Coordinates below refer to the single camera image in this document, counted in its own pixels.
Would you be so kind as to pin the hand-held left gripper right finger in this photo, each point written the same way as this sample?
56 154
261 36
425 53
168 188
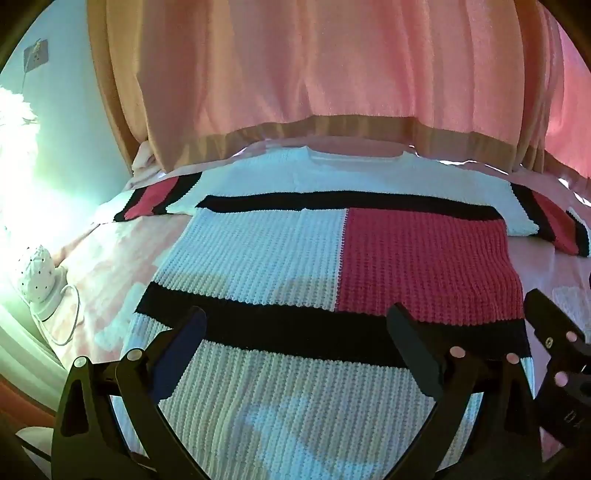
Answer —
411 339

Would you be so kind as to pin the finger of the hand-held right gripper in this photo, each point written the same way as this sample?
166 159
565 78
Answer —
549 323

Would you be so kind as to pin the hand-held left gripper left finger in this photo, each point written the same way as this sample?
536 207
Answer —
184 344

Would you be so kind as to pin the white red black knitted sweater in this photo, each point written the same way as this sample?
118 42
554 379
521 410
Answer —
258 249

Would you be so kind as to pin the pink snowflake printed bed sheet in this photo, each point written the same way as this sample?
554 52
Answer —
115 258

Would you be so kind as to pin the white polka dot night lamp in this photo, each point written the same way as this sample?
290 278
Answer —
39 277

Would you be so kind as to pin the pink pillow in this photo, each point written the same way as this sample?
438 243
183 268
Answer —
145 159

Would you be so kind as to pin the pink curtain with tan hem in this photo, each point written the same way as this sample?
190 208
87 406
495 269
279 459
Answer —
323 69

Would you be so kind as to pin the white wall socket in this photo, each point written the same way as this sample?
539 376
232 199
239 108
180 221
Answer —
36 56

